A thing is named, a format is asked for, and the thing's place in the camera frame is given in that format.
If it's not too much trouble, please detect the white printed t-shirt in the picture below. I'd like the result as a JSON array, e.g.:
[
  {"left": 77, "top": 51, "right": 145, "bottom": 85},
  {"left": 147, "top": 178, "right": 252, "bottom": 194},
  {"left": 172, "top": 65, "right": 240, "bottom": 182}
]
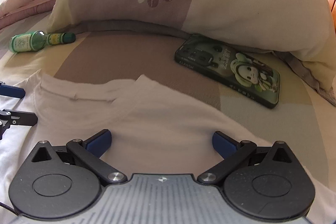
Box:
[{"left": 1, "top": 71, "right": 335, "bottom": 223}]

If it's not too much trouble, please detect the green glass bottle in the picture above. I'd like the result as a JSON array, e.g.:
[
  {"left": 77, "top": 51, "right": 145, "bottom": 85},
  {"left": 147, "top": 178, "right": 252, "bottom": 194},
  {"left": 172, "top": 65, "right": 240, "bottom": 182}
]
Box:
[{"left": 9, "top": 31, "right": 76, "bottom": 53}]

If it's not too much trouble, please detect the black cable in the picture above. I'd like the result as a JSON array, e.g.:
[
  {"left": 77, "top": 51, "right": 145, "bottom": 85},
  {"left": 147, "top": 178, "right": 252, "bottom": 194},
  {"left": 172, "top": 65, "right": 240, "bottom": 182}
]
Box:
[{"left": 0, "top": 200, "right": 17, "bottom": 215}]

